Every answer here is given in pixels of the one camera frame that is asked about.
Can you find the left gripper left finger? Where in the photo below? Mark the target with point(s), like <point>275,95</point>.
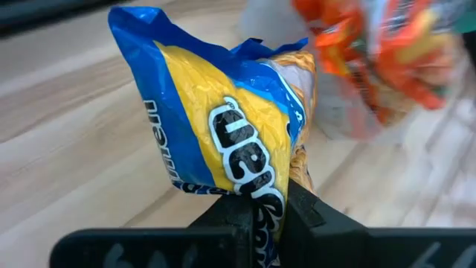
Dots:
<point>232,214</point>

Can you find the black aluminium table frame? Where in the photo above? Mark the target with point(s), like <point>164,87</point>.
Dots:
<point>37,16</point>

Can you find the blue Maruchan ramen pack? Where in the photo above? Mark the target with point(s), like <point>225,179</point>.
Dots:
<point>193,93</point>

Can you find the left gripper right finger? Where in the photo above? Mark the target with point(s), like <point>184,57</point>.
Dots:
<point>320,234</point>

